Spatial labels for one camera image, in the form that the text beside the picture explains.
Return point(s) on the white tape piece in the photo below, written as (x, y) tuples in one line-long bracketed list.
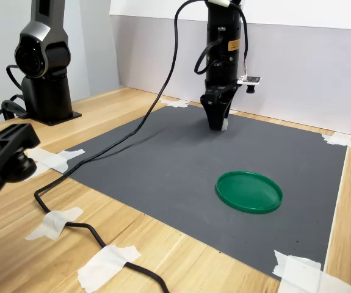
[(300, 273), (340, 139), (175, 103), (54, 160), (108, 265), (54, 222)]

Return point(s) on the black clamp mount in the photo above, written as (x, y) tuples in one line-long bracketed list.
[(7, 146)]

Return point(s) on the white partition board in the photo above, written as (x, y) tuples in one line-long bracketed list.
[(100, 45), (285, 76)]

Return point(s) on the round green lid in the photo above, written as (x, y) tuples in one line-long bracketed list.
[(248, 192)]

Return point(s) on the small camera circuit board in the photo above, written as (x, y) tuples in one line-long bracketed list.
[(250, 81)]

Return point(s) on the dark grey mat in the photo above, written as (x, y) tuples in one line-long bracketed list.
[(163, 171)]

